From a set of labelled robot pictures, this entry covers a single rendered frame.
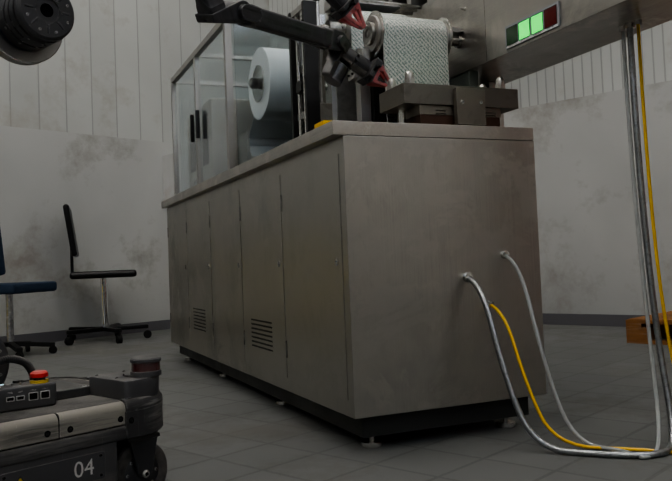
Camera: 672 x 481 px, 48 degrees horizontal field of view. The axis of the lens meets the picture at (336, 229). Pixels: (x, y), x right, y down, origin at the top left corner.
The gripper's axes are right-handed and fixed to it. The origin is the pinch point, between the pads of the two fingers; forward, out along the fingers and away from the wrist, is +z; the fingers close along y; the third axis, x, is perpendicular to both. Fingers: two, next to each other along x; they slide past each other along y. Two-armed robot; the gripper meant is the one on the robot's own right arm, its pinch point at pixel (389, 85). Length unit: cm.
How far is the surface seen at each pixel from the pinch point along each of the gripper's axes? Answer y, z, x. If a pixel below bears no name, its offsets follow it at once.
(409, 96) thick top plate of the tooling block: 20.0, 0.4, -9.0
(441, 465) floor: 44, 42, -99
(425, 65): 0.2, 7.8, 12.8
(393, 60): 0.2, -2.7, 7.8
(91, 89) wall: -418, -88, 53
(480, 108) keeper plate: 21.9, 21.7, -0.1
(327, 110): -74, 4, 11
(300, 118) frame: -43.3, -10.9, -9.6
